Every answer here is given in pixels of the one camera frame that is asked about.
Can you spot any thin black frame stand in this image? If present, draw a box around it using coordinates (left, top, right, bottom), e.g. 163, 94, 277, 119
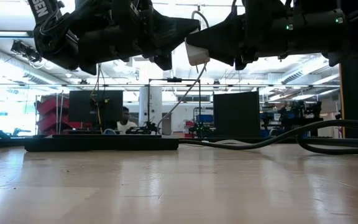
147, 77, 202, 138

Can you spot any black power strip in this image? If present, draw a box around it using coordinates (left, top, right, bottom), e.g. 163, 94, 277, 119
24, 133, 180, 152

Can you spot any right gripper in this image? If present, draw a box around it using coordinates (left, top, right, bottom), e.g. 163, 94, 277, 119
186, 0, 295, 71

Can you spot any red storage shelf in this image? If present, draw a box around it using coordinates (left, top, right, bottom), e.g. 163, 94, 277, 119
35, 94, 91, 136

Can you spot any grey horizontal frame bar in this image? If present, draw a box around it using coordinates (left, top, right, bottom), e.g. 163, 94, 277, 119
0, 82, 341, 88

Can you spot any person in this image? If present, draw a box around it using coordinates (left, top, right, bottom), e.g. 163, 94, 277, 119
116, 106, 139, 134

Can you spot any black table frame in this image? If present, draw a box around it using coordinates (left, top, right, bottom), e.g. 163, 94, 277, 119
0, 136, 358, 149

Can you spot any black monitor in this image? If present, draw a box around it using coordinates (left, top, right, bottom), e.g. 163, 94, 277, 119
68, 90, 124, 133

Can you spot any black hanging cable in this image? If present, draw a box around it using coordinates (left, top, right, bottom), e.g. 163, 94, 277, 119
94, 63, 106, 94

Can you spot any black background robot station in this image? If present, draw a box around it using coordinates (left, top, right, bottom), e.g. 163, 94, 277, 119
259, 99, 324, 138

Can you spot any white USB charger cube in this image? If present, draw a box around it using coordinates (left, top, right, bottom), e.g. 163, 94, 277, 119
184, 28, 211, 67

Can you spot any black square panel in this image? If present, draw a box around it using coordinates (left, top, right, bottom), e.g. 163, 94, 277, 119
213, 90, 260, 139

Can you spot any black ceiling camera cluster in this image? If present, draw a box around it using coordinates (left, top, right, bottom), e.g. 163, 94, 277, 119
10, 39, 43, 65

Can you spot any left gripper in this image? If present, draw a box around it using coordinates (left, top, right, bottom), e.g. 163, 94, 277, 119
76, 0, 201, 76

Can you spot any thick black power cable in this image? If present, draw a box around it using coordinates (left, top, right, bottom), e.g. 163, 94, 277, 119
178, 119, 358, 156

